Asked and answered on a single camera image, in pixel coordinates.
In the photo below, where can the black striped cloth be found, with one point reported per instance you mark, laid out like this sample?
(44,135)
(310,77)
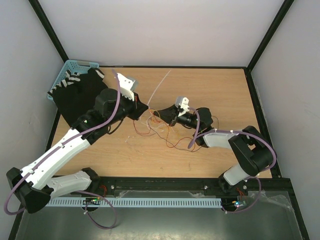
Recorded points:
(76,93)

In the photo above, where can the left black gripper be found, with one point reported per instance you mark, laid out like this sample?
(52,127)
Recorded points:
(138,107)

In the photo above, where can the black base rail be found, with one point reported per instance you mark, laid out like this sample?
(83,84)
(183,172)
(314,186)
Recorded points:
(207,186)

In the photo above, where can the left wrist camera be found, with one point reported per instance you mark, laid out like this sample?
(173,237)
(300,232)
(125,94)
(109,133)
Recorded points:
(127,86)

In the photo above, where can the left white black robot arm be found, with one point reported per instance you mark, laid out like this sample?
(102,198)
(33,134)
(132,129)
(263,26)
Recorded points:
(35,184)

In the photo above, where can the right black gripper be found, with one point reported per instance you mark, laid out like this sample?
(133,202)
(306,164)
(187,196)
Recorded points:
(169,115)

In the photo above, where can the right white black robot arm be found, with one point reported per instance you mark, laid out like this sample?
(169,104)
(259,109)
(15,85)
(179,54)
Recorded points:
(253,153)

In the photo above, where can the light blue slotted cable duct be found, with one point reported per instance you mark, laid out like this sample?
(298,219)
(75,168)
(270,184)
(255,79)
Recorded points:
(135,202)

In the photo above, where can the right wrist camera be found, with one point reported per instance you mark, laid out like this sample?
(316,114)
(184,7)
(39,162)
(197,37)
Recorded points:
(182,102)

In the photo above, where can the white zip tie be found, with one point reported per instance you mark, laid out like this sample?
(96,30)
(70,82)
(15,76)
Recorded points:
(157,87)

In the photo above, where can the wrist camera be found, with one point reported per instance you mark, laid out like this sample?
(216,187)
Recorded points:
(127,86)
(182,102)

